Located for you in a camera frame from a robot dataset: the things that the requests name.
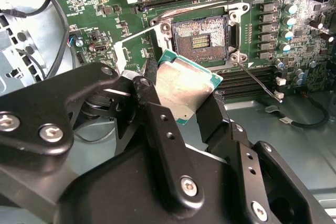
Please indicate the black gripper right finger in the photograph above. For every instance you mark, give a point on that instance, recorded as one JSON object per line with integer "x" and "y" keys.
{"x": 275, "y": 182}

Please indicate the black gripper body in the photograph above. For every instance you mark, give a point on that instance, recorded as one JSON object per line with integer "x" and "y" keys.
{"x": 126, "y": 195}

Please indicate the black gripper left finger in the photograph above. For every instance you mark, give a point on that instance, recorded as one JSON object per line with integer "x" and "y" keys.
{"x": 39, "y": 98}

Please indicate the silver CPU green edge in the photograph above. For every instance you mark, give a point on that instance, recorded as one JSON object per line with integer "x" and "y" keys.
{"x": 183, "y": 85}

